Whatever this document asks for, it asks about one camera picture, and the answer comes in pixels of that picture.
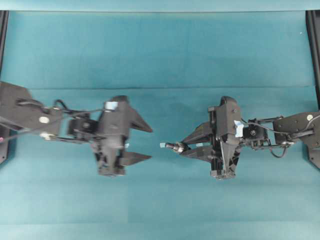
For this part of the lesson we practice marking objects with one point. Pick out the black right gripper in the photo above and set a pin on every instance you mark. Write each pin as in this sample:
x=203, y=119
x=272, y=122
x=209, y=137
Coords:
x=226, y=130

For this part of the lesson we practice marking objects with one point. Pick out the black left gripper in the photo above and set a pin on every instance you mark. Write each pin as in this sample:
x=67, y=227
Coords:
x=111, y=134

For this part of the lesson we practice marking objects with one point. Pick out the dark threaded steel shaft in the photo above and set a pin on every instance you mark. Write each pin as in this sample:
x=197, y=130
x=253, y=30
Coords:
x=177, y=147

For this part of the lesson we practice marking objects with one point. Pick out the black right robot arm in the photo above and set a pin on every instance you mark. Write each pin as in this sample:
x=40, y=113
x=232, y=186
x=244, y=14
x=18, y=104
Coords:
x=278, y=132

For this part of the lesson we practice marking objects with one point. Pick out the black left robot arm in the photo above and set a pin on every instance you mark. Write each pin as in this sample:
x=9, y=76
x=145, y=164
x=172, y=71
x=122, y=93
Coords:
x=21, y=114

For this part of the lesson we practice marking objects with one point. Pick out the black aluminium frame rail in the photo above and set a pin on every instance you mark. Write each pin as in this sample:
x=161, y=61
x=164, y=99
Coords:
x=312, y=18

